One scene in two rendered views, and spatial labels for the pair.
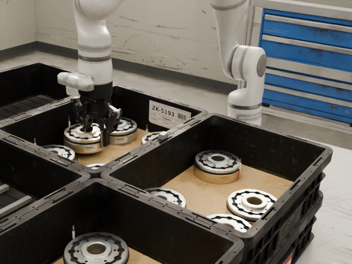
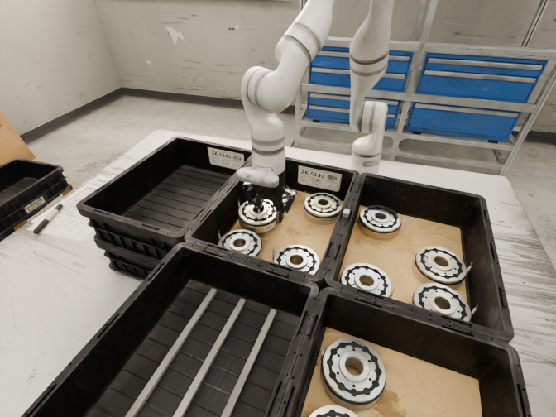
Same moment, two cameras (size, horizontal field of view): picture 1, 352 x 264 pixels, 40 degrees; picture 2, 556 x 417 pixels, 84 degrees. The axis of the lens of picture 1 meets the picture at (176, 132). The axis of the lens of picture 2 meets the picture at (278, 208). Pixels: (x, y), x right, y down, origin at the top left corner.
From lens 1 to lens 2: 0.51 m
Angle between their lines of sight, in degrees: 18
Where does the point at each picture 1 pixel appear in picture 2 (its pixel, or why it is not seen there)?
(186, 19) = (239, 57)
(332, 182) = not seen: hidden behind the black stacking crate
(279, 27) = (324, 59)
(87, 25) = (260, 117)
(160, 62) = (223, 93)
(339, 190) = not seen: hidden behind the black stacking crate
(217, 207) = (403, 267)
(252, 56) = (381, 112)
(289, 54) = (333, 81)
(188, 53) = not seen: hidden behind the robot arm
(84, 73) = (263, 166)
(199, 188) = (376, 249)
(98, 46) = (276, 139)
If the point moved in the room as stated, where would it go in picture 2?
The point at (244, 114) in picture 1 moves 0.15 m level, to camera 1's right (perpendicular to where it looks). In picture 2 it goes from (371, 161) to (414, 156)
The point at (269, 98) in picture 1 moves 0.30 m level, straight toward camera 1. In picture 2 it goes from (319, 116) to (323, 131)
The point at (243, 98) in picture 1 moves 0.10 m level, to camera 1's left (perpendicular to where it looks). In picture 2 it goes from (371, 149) to (341, 152)
